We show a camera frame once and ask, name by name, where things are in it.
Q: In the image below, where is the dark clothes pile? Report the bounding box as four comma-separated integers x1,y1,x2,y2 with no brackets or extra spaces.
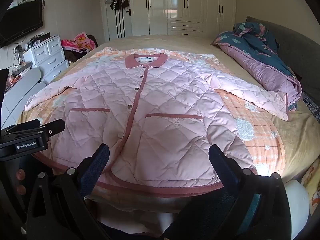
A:
64,49,88,63

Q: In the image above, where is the cartoon print cloth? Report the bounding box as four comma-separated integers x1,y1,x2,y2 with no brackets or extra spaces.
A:
300,162,320,207

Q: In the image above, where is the blue floral quilt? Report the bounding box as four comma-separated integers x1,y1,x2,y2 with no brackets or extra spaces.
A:
211,22,304,112

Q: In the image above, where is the white wardrobe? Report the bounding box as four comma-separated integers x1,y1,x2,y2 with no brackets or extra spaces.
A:
129,0,237,37

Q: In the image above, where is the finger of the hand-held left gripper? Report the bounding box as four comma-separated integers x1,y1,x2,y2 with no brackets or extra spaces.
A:
1,119,41,133
31,119,66,137

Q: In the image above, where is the grey rounded board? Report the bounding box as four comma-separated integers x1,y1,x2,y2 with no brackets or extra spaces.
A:
1,81,47,130
5,67,42,98

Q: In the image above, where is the bed with tan sheet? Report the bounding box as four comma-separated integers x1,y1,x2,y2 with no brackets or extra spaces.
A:
1,34,320,207

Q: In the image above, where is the black wall television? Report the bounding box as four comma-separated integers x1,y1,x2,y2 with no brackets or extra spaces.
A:
0,0,43,47

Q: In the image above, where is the white round object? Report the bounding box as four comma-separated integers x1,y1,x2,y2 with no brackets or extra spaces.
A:
284,179,311,240

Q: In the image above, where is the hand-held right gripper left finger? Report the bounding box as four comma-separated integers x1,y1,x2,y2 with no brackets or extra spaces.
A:
26,144,118,240

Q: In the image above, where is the black flat panel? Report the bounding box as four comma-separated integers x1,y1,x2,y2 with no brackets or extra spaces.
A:
0,69,10,104

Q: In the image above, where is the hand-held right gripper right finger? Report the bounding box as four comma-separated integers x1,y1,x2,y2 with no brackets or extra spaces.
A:
162,144,312,240

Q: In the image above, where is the cluttered desk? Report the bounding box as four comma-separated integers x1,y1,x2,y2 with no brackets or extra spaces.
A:
7,62,33,83

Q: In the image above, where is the pink quilted jacket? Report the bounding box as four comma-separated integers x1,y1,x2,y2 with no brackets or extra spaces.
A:
24,53,290,198

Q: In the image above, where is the dark patterned cloth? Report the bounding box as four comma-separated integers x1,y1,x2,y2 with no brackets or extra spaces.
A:
302,92,320,123

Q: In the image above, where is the white door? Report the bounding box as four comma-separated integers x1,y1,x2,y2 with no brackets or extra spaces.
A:
100,0,133,43

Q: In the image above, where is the person's left hand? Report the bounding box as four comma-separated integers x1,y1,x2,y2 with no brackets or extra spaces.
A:
15,169,27,196

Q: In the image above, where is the grey upholstered headboard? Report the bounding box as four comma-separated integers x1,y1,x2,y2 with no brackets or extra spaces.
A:
246,16,320,122

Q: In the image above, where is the pink cartoon blanket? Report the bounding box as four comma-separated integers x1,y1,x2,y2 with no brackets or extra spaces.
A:
61,32,97,53

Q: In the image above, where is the white drawer chest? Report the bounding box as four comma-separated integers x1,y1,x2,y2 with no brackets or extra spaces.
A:
23,35,70,85

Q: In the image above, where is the orange plaid cloud blanket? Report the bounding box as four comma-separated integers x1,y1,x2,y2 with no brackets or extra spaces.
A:
24,46,287,207

